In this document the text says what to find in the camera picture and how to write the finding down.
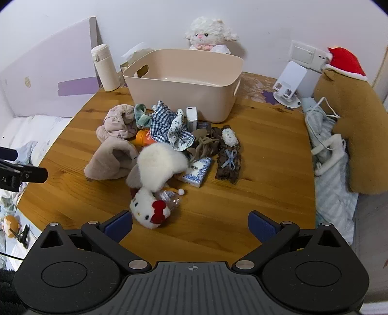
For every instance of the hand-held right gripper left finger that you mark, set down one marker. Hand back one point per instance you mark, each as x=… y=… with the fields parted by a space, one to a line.
x=116 y=225

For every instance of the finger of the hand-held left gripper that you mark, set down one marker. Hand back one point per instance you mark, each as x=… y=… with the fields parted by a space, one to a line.
x=7 y=153
x=33 y=174

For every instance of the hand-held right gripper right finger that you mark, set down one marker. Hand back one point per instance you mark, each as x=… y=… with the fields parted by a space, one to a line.
x=262 y=227

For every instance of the white cat plush red bow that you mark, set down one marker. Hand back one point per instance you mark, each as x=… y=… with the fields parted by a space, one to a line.
x=144 y=206

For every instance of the clear plastic packet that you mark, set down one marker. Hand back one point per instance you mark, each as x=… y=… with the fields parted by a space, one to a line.
x=171 y=200

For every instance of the beige plush cloth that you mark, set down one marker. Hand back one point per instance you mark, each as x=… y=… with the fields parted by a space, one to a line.
x=106 y=163

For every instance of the brown lace headband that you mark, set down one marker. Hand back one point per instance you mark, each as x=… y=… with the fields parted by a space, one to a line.
x=225 y=169

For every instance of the blue white tissue pack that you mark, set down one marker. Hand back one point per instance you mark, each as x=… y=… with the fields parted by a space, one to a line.
x=197 y=171

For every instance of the orange packet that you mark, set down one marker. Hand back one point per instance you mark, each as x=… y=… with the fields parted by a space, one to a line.
x=145 y=137

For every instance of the white fuzzy hair clip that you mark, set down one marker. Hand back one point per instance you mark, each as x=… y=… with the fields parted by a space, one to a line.
x=229 y=137

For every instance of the green sock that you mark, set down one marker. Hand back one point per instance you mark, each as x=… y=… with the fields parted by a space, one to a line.
x=142 y=118

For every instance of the blue gingham floral cloth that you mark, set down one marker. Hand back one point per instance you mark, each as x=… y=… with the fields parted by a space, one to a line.
x=162 y=124

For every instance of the small white box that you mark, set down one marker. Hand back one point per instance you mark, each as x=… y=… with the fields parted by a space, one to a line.
x=192 y=118

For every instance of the beige plastic storage basket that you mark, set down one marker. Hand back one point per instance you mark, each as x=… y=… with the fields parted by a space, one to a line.
x=182 y=97

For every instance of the wooden desk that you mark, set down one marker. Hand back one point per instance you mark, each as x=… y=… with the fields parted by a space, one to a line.
x=266 y=181

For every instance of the white bedding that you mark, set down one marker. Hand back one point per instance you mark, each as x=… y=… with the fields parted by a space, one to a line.
x=45 y=127

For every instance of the small orange plush toy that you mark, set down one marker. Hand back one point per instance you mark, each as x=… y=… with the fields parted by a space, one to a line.
x=10 y=225

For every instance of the small black stand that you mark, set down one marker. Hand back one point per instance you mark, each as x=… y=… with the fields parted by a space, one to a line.
x=23 y=237

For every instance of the light blue striped quilt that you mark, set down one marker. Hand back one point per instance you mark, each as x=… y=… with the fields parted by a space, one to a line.
x=330 y=193

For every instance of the white and purple board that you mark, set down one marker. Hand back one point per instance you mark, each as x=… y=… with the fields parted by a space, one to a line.
x=45 y=60

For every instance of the white power strip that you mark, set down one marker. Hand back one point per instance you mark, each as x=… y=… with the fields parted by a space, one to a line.
x=329 y=151

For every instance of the white thermos bottle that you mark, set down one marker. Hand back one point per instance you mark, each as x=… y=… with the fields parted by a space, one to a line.
x=106 y=69

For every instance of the floral table mat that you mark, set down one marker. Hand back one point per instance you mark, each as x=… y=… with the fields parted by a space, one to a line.
x=257 y=87

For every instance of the brown plush toy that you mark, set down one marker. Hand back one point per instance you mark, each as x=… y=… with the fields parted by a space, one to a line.
x=360 y=127

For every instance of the white phone stand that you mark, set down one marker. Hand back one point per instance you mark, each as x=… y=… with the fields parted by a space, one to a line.
x=291 y=75

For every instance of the tissue box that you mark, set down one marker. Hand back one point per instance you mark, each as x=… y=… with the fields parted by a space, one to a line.
x=133 y=51

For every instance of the red plush hat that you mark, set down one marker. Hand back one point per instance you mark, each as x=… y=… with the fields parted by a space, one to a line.
x=345 y=62

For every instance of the white lamb plush toy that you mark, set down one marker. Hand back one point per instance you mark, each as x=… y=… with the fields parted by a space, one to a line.
x=206 y=30

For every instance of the white wall socket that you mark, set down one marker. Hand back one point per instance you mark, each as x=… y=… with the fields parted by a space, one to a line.
x=321 y=59

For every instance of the white wall switch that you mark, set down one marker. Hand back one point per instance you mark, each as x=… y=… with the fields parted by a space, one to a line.
x=301 y=53

